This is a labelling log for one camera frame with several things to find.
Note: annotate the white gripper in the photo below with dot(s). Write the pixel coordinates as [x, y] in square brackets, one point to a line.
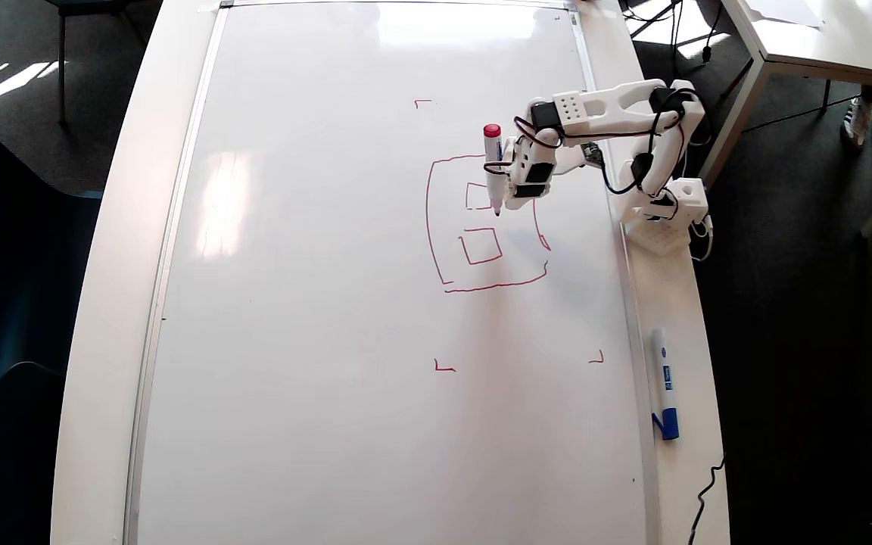
[516, 198]

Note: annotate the red whiteboard marker pen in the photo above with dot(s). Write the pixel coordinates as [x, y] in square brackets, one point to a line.
[493, 170]

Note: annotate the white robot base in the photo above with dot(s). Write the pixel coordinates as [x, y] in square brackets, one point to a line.
[671, 227]

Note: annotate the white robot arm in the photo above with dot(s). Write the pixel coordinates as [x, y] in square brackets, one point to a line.
[610, 106]

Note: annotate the large whiteboard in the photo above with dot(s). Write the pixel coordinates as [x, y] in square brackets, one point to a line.
[330, 341]

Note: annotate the blue whiteboard marker pen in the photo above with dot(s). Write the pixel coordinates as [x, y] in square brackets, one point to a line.
[664, 378]

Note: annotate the white paper sheet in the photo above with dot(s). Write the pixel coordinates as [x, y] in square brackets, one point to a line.
[784, 11]

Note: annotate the white black striped sneaker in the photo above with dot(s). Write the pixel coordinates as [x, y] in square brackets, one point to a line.
[857, 123]

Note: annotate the bare lower leg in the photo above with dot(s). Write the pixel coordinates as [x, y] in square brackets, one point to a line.
[867, 94]

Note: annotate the white side table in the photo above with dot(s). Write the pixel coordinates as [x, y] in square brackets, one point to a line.
[852, 42]

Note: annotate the teal chair metal legs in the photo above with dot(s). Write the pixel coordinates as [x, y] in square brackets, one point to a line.
[63, 68]

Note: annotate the dark blue chair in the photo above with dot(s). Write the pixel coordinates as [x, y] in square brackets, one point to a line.
[16, 454]
[12, 250]

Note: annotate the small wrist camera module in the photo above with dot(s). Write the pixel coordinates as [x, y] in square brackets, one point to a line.
[592, 154]

